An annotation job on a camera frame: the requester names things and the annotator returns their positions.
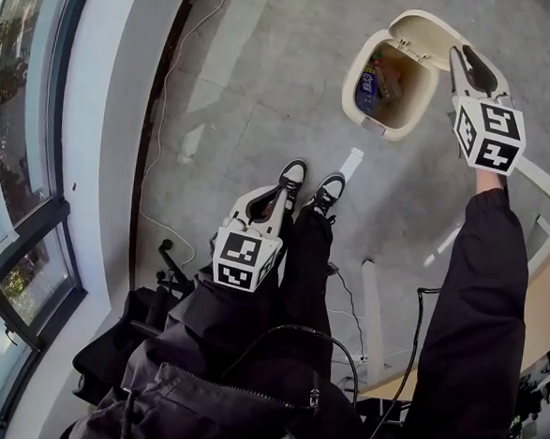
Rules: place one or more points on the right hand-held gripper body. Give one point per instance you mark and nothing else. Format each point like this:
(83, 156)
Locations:
(492, 130)

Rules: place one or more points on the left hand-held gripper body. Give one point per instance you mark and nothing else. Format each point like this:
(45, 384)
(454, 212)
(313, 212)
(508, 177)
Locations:
(239, 258)

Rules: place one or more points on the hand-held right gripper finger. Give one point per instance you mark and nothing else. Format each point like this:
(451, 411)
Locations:
(494, 76)
(458, 74)

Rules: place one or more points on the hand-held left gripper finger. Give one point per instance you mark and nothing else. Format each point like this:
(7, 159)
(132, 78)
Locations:
(282, 212)
(247, 201)

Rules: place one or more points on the cream trash bin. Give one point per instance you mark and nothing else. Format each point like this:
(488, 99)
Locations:
(417, 99)

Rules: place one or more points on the cream trash bin lid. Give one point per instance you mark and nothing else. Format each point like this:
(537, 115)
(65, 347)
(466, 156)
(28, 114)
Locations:
(424, 29)

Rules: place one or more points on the person's right forearm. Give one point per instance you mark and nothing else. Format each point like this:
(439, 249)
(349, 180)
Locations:
(477, 284)

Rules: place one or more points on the person's left forearm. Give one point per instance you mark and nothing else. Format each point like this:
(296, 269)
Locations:
(222, 304)

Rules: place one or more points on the brown trash wrapper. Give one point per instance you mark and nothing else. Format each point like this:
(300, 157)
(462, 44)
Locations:
(392, 81)

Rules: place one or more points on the person's left black white shoe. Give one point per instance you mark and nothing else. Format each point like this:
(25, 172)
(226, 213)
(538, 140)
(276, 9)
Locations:
(291, 175)

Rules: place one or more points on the person's black white shoe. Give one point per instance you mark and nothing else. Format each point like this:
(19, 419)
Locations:
(329, 189)
(291, 175)

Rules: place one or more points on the person's right black white shoe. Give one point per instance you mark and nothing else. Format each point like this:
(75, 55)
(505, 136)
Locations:
(329, 189)

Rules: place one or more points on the person's black trousers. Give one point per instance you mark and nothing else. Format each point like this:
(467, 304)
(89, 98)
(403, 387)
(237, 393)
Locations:
(312, 263)

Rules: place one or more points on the white paper strip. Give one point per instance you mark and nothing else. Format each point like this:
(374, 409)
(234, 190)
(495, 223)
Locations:
(352, 163)

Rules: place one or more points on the blue packet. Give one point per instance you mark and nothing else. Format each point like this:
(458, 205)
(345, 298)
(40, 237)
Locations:
(368, 86)

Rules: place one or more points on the black office chair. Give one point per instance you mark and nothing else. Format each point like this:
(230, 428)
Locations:
(121, 334)

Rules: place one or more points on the person's black zip jacket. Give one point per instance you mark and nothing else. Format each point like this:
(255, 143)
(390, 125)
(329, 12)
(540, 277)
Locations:
(224, 412)

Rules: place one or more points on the white power strip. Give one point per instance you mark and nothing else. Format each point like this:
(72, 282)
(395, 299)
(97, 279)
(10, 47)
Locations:
(356, 360)

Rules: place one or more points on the white frame wooden table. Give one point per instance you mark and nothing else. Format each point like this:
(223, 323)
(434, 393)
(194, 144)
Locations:
(543, 183)

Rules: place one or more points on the black window frame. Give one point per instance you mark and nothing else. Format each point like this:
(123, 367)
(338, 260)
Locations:
(52, 208)

